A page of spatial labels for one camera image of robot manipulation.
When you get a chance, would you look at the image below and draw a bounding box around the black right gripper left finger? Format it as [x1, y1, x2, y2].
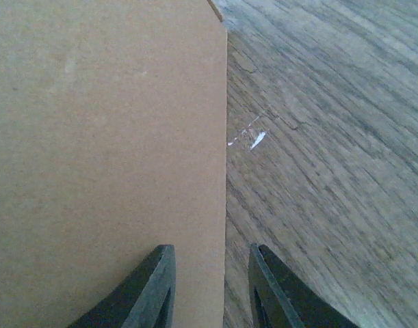
[69, 245, 176, 327]

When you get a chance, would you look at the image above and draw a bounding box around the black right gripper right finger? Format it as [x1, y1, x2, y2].
[248, 243, 357, 327]

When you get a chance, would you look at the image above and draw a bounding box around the cardboard box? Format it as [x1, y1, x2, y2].
[0, 1, 227, 327]

